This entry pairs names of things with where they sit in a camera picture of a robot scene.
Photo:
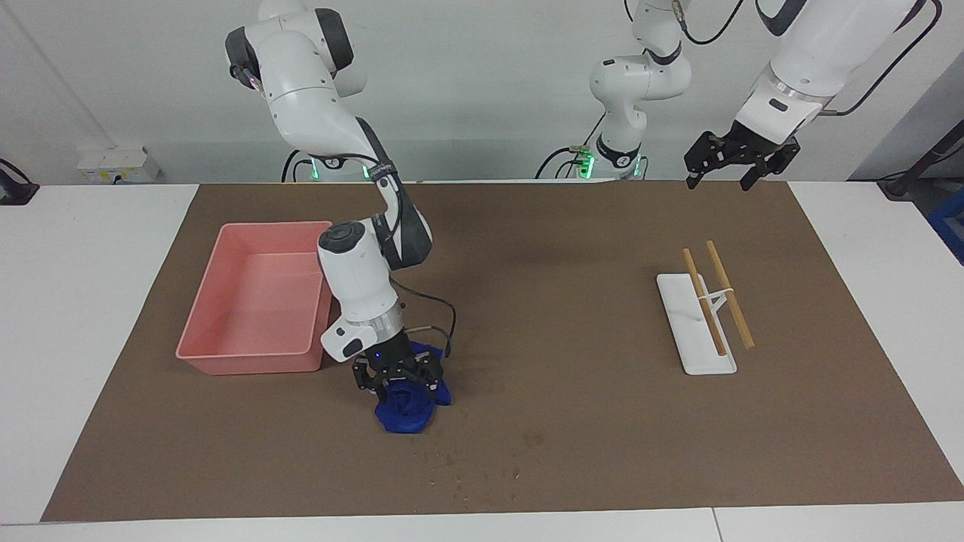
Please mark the black angled stand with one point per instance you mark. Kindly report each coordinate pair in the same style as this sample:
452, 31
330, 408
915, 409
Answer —
915, 169

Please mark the white wall power box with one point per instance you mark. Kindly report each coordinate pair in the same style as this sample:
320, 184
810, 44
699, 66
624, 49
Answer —
120, 164

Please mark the blue crate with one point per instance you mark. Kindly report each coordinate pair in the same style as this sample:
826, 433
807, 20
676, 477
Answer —
950, 226

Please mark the brown table mat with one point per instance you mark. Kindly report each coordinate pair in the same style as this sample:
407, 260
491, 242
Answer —
565, 339

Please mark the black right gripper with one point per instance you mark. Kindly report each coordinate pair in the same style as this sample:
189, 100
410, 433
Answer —
395, 361

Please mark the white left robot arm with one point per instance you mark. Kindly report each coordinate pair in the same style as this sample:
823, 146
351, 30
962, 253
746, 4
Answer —
640, 83

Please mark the blue towel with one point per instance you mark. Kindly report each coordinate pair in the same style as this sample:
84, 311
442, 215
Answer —
407, 414

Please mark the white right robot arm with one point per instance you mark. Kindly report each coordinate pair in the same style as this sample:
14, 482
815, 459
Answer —
361, 278

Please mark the pink plastic bin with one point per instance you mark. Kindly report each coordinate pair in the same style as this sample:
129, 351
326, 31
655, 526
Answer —
248, 301

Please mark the white rack with wooden sticks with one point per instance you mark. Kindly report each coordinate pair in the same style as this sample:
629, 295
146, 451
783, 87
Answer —
697, 342

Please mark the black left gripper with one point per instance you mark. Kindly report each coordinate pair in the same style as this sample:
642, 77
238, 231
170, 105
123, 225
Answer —
753, 143

